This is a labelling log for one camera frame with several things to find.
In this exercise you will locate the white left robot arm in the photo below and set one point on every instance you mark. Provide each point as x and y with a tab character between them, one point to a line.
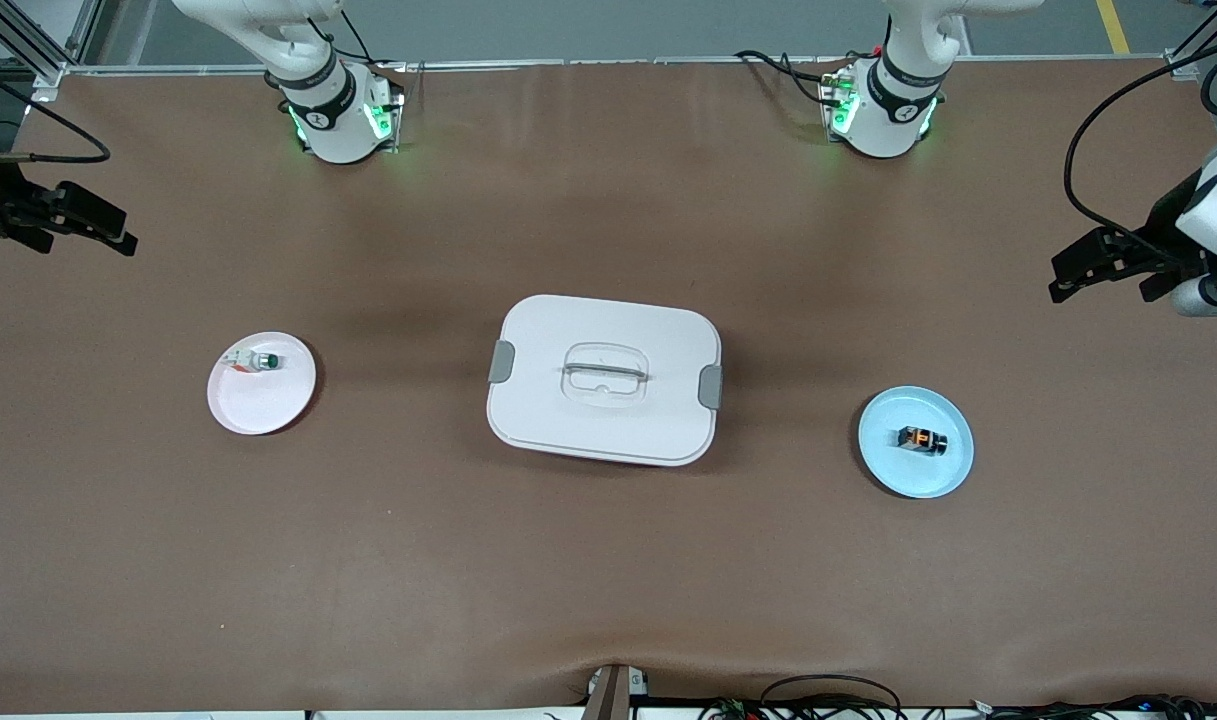
898	110

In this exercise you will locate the pink round plate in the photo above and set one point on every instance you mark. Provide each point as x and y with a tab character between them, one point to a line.
263	405

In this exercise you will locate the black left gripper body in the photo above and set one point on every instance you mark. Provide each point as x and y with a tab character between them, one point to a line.
1160	228

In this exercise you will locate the light blue round plate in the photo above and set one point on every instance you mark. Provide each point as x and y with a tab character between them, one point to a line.
898	475

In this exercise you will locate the silver table edge rail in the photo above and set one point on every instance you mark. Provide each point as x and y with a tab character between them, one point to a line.
618	62

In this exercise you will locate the white lidded storage box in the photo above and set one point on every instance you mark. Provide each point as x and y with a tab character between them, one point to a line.
608	330

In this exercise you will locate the orange black push-button switch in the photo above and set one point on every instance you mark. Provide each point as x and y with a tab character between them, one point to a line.
923	440

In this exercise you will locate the metal table edge bracket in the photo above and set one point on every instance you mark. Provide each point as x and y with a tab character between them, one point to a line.
613	695

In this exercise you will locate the aluminium frame profile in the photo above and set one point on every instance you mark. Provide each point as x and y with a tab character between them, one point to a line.
56	70
1180	65

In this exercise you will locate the white green circuit breaker switch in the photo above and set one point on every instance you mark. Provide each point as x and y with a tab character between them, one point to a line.
258	360

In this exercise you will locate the brown table cover mat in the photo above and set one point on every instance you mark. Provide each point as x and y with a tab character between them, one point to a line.
608	580

